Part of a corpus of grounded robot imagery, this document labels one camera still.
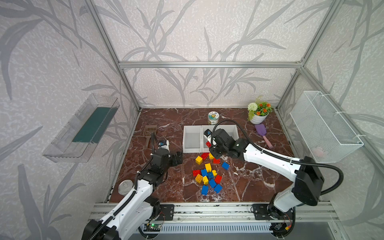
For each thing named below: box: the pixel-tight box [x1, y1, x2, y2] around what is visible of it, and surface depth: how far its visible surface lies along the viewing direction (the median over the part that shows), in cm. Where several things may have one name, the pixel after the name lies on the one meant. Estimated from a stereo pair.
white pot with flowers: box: [247, 101, 272, 125], surface depth 104 cm
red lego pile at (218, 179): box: [215, 174, 223, 184], surface depth 86 cm
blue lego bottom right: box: [214, 184, 223, 194], surface depth 82 cm
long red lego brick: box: [201, 152, 210, 161], surface depth 93 cm
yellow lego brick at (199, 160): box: [195, 155, 203, 165], surface depth 91 cm
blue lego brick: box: [221, 162, 230, 170], surface depth 92 cm
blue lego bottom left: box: [201, 185, 209, 196], surface depth 82 cm
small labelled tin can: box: [208, 111, 220, 125], surface depth 107 cm
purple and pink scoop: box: [254, 123, 274, 149], surface depth 108 cm
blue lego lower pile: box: [209, 178, 217, 189], surface depth 84 cm
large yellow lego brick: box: [195, 173, 203, 184], surface depth 84 cm
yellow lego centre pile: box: [204, 163, 212, 173], surface depth 88 cm
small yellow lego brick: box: [202, 175, 209, 185], surface depth 83 cm
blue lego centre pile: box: [201, 168, 208, 177], surface depth 87 cm
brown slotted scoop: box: [143, 125, 158, 150], surface depth 110 cm
